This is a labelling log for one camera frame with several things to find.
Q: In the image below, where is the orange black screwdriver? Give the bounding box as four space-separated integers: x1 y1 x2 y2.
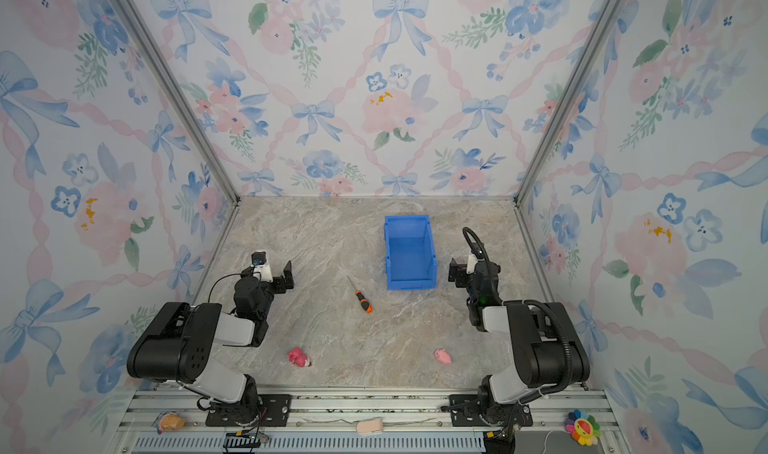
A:
347 277 373 314

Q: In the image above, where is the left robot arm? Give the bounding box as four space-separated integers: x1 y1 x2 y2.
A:
126 251 294 429

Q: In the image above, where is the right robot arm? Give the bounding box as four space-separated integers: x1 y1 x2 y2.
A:
441 258 590 430

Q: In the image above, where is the blue plastic bin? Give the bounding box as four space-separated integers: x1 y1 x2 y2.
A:
384 215 438 291

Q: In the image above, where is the hot pink toy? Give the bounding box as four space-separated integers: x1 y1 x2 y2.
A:
288 348 311 368

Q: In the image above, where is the light pink toy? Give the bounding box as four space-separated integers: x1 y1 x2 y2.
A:
434 349 452 365

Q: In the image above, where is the pink eraser block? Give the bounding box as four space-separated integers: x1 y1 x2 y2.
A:
355 418 384 436

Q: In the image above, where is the orange round toy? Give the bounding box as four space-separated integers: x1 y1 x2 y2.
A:
153 412 186 434

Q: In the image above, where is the rainbow flower toy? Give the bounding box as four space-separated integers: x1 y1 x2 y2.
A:
565 410 601 446

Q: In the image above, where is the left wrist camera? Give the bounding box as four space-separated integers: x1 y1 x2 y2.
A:
251 251 273 283

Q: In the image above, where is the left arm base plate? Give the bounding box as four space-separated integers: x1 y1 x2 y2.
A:
205 394 292 428

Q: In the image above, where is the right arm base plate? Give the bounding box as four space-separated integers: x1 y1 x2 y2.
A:
440 394 533 429

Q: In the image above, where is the aluminium rail frame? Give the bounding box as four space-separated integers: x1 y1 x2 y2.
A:
107 386 629 453

